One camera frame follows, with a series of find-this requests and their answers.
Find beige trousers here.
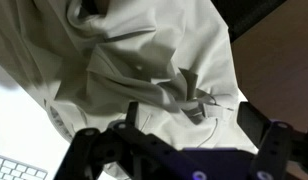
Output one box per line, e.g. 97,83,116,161
0,0,260,180

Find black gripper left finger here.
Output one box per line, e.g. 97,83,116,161
53,101,202,180

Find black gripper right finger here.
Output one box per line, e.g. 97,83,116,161
237,101,308,180

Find white keyboard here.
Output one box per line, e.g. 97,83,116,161
0,152,49,180

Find white desk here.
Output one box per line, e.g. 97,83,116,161
0,59,75,180

